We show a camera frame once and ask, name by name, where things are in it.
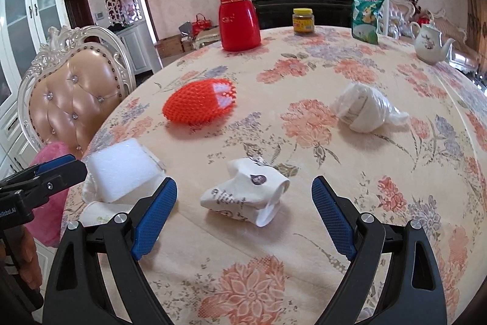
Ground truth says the white glass door cabinet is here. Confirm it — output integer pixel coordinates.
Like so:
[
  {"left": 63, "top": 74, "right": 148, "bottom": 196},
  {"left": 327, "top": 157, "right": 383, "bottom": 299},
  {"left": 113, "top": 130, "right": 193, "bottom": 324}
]
[{"left": 1, "top": 0, "right": 69, "bottom": 175}]

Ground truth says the red thermos bottle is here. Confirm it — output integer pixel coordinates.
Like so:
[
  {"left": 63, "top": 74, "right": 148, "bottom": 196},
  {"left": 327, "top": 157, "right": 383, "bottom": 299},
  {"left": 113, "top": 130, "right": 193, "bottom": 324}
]
[{"left": 219, "top": 0, "right": 261, "bottom": 52}]

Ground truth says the printed paper cup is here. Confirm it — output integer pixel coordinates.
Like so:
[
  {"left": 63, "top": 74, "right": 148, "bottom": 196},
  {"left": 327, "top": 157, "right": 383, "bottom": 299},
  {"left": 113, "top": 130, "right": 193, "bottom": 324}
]
[{"left": 200, "top": 157, "right": 290, "bottom": 228}]

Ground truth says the person's left hand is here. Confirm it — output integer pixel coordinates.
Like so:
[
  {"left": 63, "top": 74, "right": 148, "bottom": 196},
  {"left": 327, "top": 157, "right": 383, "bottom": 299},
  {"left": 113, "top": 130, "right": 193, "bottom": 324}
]
[{"left": 10, "top": 226, "right": 43, "bottom": 290}]

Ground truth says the yellow lid glass jar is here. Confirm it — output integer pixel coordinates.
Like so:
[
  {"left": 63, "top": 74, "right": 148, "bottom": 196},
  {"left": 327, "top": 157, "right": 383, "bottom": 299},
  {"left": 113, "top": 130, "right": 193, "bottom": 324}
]
[{"left": 292, "top": 7, "right": 314, "bottom": 35}]

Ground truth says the green snack bag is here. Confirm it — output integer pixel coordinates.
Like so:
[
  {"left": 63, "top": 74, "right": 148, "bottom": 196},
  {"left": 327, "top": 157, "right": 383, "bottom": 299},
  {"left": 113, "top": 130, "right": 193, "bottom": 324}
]
[{"left": 352, "top": 0, "right": 385, "bottom": 44}]

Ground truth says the far orange foam net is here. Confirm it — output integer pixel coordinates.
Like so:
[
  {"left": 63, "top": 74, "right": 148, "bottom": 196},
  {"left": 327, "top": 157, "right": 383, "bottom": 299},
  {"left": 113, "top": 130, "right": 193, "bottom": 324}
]
[{"left": 162, "top": 78, "right": 237, "bottom": 125}]

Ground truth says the red handbag on floor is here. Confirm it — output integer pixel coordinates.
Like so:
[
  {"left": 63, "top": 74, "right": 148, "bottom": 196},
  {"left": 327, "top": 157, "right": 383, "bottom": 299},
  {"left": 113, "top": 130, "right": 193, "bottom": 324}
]
[{"left": 191, "top": 13, "right": 213, "bottom": 37}]

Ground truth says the white foam sheet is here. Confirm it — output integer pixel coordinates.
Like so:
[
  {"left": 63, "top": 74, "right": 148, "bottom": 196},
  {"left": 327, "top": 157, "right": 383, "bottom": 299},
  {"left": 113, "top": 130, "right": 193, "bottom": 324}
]
[{"left": 82, "top": 138, "right": 165, "bottom": 203}]

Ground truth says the floral tablecloth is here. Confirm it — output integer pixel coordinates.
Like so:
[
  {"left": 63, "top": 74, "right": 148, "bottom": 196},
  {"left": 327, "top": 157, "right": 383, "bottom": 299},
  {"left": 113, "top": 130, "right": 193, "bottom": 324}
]
[{"left": 89, "top": 27, "right": 486, "bottom": 324}]

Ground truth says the white floral teapot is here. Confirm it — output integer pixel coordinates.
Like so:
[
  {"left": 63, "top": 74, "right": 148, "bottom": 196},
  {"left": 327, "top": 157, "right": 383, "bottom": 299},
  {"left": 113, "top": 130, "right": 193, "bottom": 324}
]
[{"left": 409, "top": 21, "right": 455, "bottom": 65}]

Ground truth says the tan leather ornate chair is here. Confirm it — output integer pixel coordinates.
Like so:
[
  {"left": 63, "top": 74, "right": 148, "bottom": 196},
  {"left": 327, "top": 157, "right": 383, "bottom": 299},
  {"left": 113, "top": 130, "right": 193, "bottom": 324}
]
[{"left": 16, "top": 26, "right": 136, "bottom": 158}]

